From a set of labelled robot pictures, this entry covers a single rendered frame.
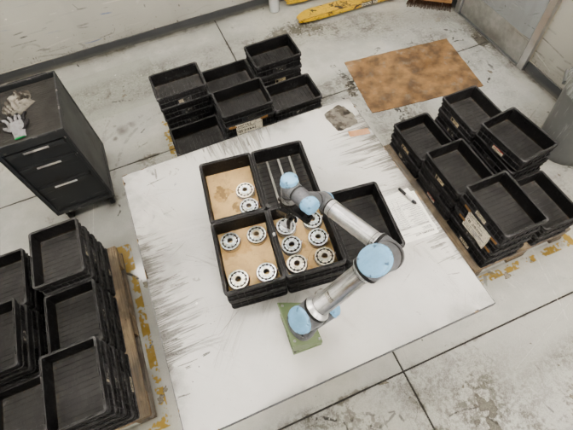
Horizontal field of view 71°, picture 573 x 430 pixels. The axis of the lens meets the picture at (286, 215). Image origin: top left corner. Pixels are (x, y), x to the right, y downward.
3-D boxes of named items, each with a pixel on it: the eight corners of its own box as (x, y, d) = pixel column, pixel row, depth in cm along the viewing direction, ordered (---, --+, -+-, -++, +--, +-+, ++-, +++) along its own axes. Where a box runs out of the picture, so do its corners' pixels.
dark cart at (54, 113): (121, 205, 328) (62, 128, 251) (66, 224, 321) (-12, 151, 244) (109, 153, 358) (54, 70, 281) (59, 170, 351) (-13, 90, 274)
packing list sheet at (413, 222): (442, 230, 221) (442, 230, 221) (405, 246, 218) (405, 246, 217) (410, 186, 237) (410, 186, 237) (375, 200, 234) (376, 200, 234)
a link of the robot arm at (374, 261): (314, 331, 174) (409, 259, 148) (294, 342, 162) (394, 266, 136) (299, 308, 179) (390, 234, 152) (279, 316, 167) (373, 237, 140)
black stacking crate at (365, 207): (402, 255, 203) (406, 245, 193) (345, 270, 201) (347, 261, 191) (373, 193, 223) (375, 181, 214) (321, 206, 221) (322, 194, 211)
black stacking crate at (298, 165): (321, 206, 221) (321, 194, 211) (269, 219, 218) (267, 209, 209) (301, 153, 241) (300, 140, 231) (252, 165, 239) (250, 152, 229)
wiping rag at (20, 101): (36, 111, 265) (33, 107, 262) (2, 122, 262) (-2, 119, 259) (33, 84, 279) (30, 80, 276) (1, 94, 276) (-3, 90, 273)
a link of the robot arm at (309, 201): (328, 200, 167) (310, 185, 172) (313, 201, 158) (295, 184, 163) (318, 215, 170) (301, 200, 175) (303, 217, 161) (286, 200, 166)
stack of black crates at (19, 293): (58, 319, 266) (26, 302, 237) (11, 337, 262) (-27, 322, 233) (52, 268, 286) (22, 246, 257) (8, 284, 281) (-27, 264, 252)
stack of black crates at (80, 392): (141, 418, 232) (107, 411, 194) (89, 441, 228) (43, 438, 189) (128, 352, 252) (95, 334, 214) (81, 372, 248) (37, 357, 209)
